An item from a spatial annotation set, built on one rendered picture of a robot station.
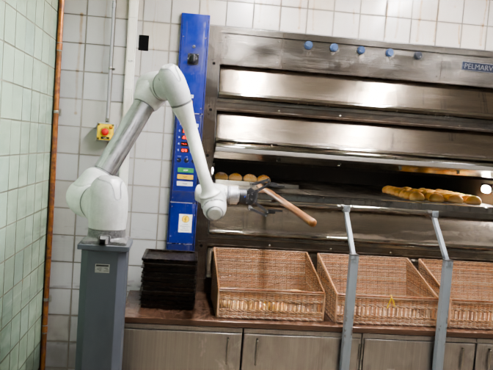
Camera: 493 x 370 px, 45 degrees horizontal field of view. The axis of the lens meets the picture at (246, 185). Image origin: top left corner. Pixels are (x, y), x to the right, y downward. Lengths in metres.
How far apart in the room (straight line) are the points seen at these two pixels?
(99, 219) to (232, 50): 1.42
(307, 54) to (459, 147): 1.06
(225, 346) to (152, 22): 1.79
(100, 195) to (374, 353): 1.59
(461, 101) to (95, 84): 2.12
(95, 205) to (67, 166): 1.01
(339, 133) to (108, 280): 1.67
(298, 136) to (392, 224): 0.77
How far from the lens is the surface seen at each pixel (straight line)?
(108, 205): 2.49
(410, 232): 3.70
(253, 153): 3.29
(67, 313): 3.63
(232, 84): 3.44
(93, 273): 2.53
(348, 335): 3.08
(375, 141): 3.59
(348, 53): 3.59
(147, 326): 3.03
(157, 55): 3.46
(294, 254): 3.51
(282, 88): 3.47
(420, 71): 3.71
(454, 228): 3.81
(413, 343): 3.26
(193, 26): 3.45
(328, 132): 3.52
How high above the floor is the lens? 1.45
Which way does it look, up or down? 4 degrees down
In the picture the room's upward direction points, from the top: 4 degrees clockwise
